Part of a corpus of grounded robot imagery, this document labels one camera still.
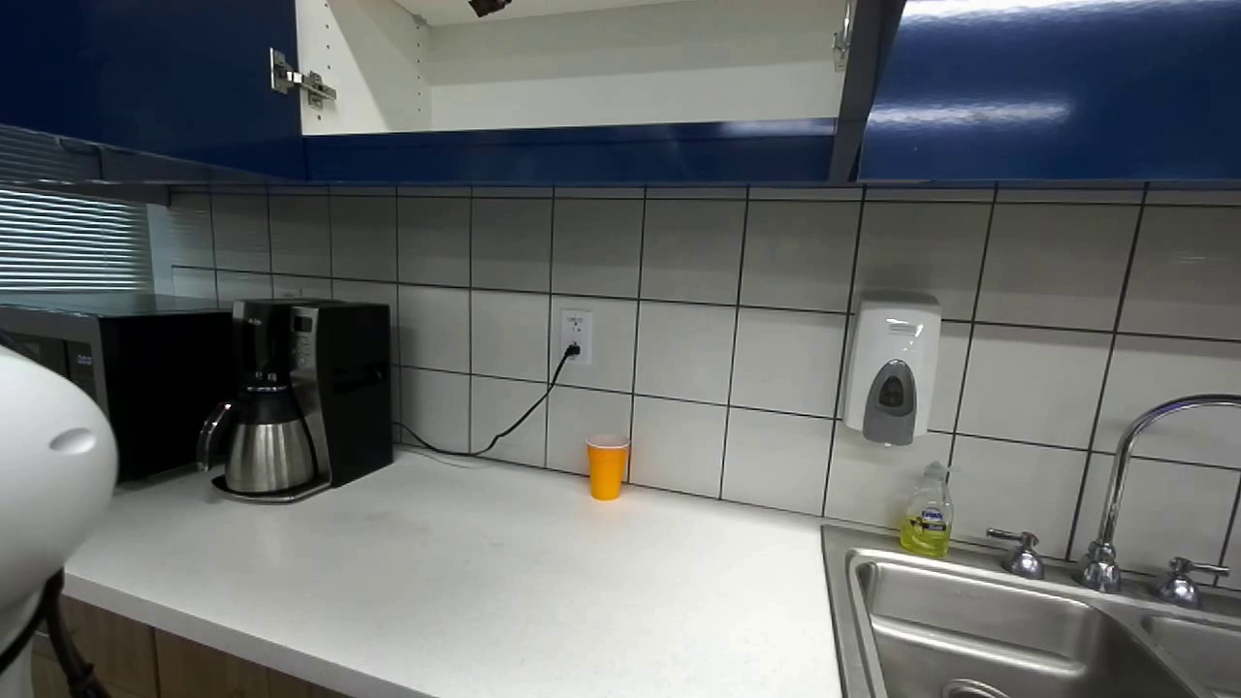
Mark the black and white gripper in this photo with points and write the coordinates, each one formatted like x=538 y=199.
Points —
x=487 y=4

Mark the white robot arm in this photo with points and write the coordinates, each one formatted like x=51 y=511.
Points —
x=140 y=95

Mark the wooden lower cabinet drawers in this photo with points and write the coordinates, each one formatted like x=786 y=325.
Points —
x=114 y=657

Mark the black steel coffee maker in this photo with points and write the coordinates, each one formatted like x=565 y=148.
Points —
x=339 y=363

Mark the orange plastic cup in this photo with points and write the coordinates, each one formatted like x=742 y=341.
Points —
x=605 y=462

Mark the black microwave oven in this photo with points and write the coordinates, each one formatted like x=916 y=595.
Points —
x=157 y=365

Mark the steel coffee carafe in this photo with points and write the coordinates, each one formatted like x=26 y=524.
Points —
x=259 y=442

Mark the yellow dish soap bottle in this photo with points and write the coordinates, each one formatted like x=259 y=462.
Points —
x=925 y=524

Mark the chrome kitchen faucet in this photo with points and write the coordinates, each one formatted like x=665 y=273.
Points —
x=1148 y=493

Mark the stainless steel double sink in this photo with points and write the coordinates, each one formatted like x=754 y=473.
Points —
x=970 y=630

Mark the white wall power outlet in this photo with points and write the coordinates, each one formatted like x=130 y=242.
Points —
x=576 y=334

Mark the blue upper wall cabinet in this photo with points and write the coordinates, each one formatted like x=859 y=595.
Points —
x=786 y=91

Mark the white wall soap dispenser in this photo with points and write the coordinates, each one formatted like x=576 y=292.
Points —
x=894 y=369

